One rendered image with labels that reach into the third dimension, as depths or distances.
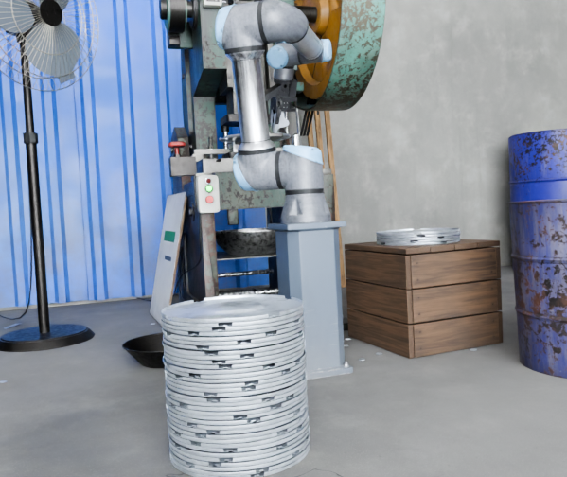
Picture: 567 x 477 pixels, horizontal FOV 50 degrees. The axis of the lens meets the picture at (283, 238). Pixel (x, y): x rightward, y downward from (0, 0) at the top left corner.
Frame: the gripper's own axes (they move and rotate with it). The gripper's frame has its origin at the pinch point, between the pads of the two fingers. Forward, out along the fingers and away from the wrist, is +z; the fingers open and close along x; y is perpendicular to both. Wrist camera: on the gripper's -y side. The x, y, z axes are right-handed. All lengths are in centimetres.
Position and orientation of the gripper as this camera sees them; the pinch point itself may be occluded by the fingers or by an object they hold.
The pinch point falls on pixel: (273, 131)
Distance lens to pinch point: 236.0
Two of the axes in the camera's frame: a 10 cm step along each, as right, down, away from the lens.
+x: -3.1, -4.5, 8.4
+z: -0.9, 8.9, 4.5
